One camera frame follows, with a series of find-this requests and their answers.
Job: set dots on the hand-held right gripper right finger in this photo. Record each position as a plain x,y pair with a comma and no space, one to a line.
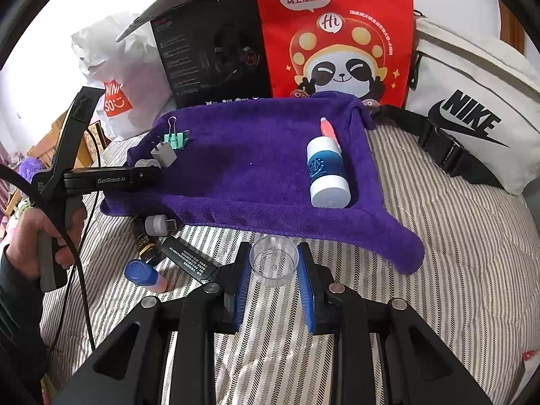
306,291

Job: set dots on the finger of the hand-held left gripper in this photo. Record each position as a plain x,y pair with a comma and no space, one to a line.
145,176

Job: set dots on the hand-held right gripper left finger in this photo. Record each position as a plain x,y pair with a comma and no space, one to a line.
242,287

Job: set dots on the small white jar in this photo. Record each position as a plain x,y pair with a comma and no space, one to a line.
145,163

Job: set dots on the clear plastic cup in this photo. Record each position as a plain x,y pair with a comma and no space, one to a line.
263,271

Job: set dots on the white charger plug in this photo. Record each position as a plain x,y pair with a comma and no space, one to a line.
165,156

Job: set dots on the mint green binder clip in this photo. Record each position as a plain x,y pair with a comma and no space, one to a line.
177,140

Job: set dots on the small white cap bottle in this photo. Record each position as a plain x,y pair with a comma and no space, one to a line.
156,225

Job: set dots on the black rectangular tube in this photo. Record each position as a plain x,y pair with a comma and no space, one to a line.
190,261

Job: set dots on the dark brown gold-labelled bottle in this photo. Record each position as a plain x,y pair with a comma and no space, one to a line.
145,244

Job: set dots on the blue-capped pink bottle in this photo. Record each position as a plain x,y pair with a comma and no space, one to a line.
141,272

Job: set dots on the white bottle with blue label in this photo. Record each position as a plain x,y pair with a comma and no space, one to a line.
327,194

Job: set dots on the purple towel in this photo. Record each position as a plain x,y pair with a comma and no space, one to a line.
253,177

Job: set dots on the pink tube with white cap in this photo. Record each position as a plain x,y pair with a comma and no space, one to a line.
330,133

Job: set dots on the person's left forearm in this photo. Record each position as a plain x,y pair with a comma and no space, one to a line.
17,325

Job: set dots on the person's left hand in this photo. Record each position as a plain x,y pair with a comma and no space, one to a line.
25,244

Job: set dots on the purple fluffy object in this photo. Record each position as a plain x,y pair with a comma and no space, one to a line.
28,169

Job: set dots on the white plastic shopping bag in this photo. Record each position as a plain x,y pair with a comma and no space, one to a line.
126,71

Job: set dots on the grey striped bed quilt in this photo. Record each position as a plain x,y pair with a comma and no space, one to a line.
443,261

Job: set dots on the black headset box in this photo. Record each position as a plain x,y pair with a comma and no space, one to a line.
202,29

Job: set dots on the white waist bag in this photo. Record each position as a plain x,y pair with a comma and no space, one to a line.
464,67

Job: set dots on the red paper bag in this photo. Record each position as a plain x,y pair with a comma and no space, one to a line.
379,8

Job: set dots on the wooden headboard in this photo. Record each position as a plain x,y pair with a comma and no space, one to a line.
512,29

